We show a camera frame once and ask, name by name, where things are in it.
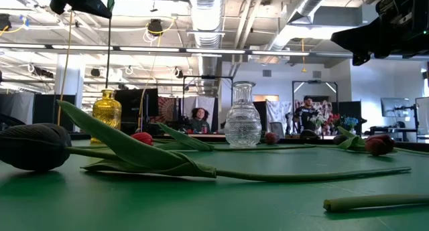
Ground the black artificial tulip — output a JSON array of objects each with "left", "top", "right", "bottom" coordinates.
[
  {"left": 0, "top": 100, "right": 412, "bottom": 183},
  {"left": 332, "top": 125, "right": 367, "bottom": 151}
]

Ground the dark office desk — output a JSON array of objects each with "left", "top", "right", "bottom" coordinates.
[{"left": 368, "top": 125, "right": 420, "bottom": 141}]

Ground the grey office chair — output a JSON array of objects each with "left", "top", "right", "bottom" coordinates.
[{"left": 269, "top": 121, "right": 286, "bottom": 139}]

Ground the bright red artificial tulip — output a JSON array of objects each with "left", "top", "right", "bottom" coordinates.
[
  {"left": 323, "top": 193, "right": 429, "bottom": 214},
  {"left": 130, "top": 122, "right": 318, "bottom": 152}
]

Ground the long yellow extension cord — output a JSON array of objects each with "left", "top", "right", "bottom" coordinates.
[{"left": 56, "top": 9, "right": 74, "bottom": 127}]

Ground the black ceiling spotlight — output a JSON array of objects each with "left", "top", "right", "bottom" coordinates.
[{"left": 147, "top": 18, "right": 164, "bottom": 37}]

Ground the yellow glass vase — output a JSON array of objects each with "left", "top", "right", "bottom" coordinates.
[{"left": 90, "top": 88, "right": 123, "bottom": 145}]

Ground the long slanted silver duct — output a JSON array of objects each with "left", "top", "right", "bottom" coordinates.
[{"left": 264, "top": 0, "right": 336, "bottom": 63}]

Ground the ribbed clear glass vase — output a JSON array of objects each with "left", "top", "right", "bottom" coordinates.
[{"left": 223, "top": 80, "right": 263, "bottom": 149}]

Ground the red flower bouquet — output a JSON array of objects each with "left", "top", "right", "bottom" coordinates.
[{"left": 330, "top": 112, "right": 342, "bottom": 129}]

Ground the green table mat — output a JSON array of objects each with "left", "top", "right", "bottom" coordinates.
[{"left": 0, "top": 139, "right": 429, "bottom": 231}]

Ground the wide silver ventilation duct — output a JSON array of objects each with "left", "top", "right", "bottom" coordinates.
[{"left": 186, "top": 0, "right": 225, "bottom": 96}]

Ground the grey fabric partition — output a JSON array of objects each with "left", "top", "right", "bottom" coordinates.
[{"left": 0, "top": 92, "right": 34, "bottom": 125}]

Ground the person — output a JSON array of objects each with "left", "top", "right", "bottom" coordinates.
[
  {"left": 187, "top": 106, "right": 212, "bottom": 135},
  {"left": 293, "top": 95, "right": 320, "bottom": 138}
]

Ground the white board panel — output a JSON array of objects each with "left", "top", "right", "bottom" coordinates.
[{"left": 415, "top": 96, "right": 429, "bottom": 135}]

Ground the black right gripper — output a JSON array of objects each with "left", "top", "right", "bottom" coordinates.
[{"left": 330, "top": 0, "right": 429, "bottom": 66}]

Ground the black metal stand frame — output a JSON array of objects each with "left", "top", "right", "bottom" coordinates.
[
  {"left": 291, "top": 79, "right": 339, "bottom": 138},
  {"left": 182, "top": 75, "right": 235, "bottom": 133}
]

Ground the long ceiling light strip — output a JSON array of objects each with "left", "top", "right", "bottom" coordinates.
[{"left": 0, "top": 42, "right": 311, "bottom": 58}]

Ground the white building column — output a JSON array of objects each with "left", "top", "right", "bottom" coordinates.
[{"left": 54, "top": 54, "right": 84, "bottom": 133}]

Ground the pink floral patterned cloth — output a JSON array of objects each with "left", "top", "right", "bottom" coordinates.
[{"left": 294, "top": 99, "right": 333, "bottom": 131}]

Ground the mandala patterned tapestry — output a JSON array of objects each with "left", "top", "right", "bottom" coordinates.
[{"left": 152, "top": 96, "right": 178, "bottom": 124}]

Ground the white draped cloth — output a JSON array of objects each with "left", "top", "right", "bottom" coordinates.
[{"left": 265, "top": 100, "right": 293, "bottom": 133}]

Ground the blue flower bouquet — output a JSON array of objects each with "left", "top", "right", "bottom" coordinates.
[{"left": 342, "top": 116, "right": 359, "bottom": 135}]

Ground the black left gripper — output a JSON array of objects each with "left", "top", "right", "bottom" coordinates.
[{"left": 49, "top": 0, "right": 113, "bottom": 19}]

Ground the yellow pendant cord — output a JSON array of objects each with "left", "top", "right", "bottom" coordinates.
[{"left": 300, "top": 38, "right": 308, "bottom": 74}]

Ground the large black screen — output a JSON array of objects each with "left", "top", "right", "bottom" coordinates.
[{"left": 115, "top": 88, "right": 160, "bottom": 135}]

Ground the white hanging sheet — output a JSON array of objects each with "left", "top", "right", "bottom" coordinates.
[{"left": 183, "top": 96, "right": 216, "bottom": 128}]

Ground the black partition panel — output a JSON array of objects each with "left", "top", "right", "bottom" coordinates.
[{"left": 32, "top": 94, "right": 76, "bottom": 132}]

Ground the black table frame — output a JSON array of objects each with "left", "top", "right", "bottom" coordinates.
[{"left": 0, "top": 130, "right": 429, "bottom": 153}]

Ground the grey computer monitor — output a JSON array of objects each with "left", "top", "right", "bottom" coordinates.
[{"left": 380, "top": 97, "right": 411, "bottom": 119}]

